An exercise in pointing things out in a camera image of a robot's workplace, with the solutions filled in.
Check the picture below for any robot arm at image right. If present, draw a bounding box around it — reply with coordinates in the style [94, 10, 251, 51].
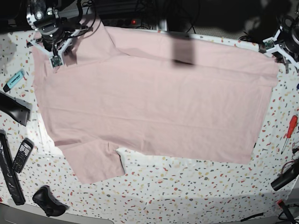
[259, 15, 299, 72]

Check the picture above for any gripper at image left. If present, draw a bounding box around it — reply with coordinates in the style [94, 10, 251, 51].
[27, 20, 86, 69]

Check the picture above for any long black bar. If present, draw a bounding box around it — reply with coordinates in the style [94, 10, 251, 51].
[0, 130, 26, 205]

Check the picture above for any red and black tool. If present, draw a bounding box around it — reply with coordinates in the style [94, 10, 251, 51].
[278, 200, 297, 224]

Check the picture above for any black cylinder with wires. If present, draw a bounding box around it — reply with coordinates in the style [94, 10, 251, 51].
[271, 166, 299, 191]

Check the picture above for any power strip with red switch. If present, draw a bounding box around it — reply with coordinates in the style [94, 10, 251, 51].
[102, 18, 141, 28]

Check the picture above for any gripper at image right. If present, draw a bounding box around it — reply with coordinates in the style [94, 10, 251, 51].
[259, 25, 299, 69]

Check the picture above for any black game controller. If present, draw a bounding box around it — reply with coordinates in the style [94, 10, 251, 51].
[32, 185, 68, 217]

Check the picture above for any red handled screwdriver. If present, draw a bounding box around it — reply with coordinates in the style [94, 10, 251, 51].
[281, 115, 298, 154]

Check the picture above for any pink T-shirt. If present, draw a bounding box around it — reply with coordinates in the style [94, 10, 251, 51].
[32, 25, 278, 183]

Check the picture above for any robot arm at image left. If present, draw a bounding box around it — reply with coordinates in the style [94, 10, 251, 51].
[26, 0, 88, 68]

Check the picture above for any light blue highlighter marker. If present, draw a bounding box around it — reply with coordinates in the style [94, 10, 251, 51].
[3, 69, 25, 92]

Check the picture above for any black cable bundle on table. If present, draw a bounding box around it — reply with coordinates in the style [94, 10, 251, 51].
[238, 31, 259, 43]

